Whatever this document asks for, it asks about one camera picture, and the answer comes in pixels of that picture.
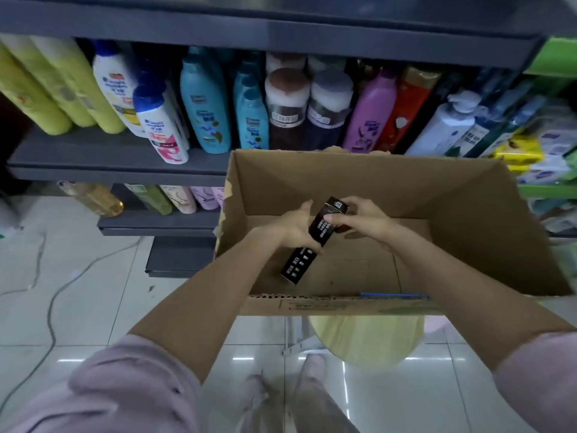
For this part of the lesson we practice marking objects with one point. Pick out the olive green bottle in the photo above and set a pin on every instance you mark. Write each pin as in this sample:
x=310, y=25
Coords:
x=151, y=198

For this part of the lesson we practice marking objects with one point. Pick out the white bottle blue cap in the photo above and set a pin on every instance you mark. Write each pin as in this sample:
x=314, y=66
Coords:
x=160, y=126

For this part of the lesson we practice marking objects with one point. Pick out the person's light trousers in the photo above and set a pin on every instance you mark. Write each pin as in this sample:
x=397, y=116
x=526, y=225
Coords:
x=311, y=408

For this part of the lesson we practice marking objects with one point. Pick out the black patterned toothpaste box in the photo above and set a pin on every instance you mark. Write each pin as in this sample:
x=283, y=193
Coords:
x=299, y=266

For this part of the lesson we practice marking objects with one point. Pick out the dark grey shelf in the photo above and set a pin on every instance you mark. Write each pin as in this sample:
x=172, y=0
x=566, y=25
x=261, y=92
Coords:
x=270, y=40

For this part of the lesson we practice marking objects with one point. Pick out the person's left hand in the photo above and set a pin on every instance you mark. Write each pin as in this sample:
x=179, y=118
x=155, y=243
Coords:
x=295, y=232

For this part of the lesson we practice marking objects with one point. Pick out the person's right hand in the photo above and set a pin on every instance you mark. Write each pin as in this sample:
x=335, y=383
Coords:
x=369, y=220

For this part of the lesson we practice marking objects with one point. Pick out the small teal shampoo bottle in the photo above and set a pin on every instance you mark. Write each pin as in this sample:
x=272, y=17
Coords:
x=252, y=117
x=245, y=72

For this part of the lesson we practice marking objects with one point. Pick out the large teal shampoo bottle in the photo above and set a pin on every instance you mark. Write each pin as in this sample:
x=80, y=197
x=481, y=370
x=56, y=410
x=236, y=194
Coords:
x=205, y=103

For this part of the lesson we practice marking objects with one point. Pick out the green and white plastic pack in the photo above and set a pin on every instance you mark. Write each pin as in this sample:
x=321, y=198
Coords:
x=6, y=220

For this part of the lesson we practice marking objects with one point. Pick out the brown cardboard box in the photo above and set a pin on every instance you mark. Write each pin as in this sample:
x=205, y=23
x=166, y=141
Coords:
x=473, y=229

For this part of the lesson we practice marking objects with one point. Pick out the person's left shoe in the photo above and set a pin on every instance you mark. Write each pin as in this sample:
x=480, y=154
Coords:
x=259, y=392

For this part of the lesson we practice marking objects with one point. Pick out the pink shampoo bottle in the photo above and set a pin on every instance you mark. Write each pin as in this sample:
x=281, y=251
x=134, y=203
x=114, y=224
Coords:
x=372, y=112

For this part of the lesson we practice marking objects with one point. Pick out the yellow plastic bottle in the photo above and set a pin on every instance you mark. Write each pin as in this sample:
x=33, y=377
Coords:
x=27, y=103
x=49, y=81
x=81, y=85

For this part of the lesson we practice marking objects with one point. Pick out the white-lidded dark jar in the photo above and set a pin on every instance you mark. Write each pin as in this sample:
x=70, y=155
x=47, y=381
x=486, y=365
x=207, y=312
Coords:
x=324, y=63
x=329, y=108

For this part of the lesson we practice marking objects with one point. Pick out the white bottle pink label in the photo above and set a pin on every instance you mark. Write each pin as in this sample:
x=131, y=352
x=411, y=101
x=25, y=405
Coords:
x=180, y=112

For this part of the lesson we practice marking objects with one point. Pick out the person's shoe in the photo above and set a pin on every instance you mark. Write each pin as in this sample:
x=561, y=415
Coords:
x=313, y=365
x=259, y=392

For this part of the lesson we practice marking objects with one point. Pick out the red orange bottle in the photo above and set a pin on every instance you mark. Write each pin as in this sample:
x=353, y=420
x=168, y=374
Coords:
x=405, y=108

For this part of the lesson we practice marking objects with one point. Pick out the gold bottle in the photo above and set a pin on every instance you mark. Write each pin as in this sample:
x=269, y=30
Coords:
x=92, y=198

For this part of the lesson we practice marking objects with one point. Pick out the cluster of dark blue bottles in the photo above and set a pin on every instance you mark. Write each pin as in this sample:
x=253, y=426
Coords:
x=496, y=117

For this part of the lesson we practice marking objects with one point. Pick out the person's pink right sleeve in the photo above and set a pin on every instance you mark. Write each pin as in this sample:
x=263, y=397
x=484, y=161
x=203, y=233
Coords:
x=541, y=383

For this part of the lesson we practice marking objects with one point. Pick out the white pump bottle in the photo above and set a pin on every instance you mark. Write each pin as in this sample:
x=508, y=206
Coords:
x=444, y=126

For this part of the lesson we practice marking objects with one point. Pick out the person's left forearm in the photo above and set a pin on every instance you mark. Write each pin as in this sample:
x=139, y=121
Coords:
x=207, y=302

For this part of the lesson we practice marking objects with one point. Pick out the brown-lidded dark jar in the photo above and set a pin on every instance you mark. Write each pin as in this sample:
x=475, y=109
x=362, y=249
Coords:
x=284, y=60
x=286, y=108

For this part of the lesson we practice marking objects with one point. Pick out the blue tape strip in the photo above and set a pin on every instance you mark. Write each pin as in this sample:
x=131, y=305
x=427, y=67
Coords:
x=396, y=295

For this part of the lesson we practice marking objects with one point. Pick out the person's right shoe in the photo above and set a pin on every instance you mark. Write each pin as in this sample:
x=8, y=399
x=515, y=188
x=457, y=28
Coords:
x=313, y=365

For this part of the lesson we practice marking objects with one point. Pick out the white plastic packet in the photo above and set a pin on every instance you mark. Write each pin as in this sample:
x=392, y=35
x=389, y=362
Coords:
x=559, y=220

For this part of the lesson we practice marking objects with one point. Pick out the round light wooden stool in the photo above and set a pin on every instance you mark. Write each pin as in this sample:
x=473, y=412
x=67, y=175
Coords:
x=367, y=342

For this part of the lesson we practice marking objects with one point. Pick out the white bottle yellow label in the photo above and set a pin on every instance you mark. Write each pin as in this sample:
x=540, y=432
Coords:
x=115, y=85

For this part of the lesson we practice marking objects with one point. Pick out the white and blue packet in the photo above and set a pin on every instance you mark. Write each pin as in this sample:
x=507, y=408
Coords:
x=556, y=135
x=543, y=171

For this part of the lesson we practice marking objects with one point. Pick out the pale purple bottle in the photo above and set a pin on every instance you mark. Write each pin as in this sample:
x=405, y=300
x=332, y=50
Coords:
x=205, y=197
x=218, y=194

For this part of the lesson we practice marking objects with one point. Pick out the bright green packet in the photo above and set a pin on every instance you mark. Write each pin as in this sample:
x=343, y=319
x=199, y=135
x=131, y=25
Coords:
x=572, y=164

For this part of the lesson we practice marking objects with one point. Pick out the person's right forearm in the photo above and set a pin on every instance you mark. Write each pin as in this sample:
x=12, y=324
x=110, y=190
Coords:
x=473, y=302

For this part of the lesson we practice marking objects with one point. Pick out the pale pink bottle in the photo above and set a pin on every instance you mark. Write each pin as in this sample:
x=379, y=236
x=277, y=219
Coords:
x=179, y=198

